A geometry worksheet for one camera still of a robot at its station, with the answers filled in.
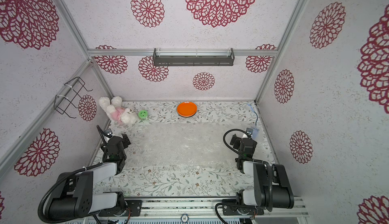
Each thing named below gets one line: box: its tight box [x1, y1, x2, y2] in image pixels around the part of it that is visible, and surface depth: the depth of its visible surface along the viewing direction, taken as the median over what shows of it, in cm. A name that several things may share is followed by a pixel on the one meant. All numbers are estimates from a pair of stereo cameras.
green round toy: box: [137, 109, 149, 119], surface depth 108 cm
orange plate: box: [176, 101, 198, 118], surface depth 115 cm
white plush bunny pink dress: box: [98, 95, 139, 125], surface depth 103 cm
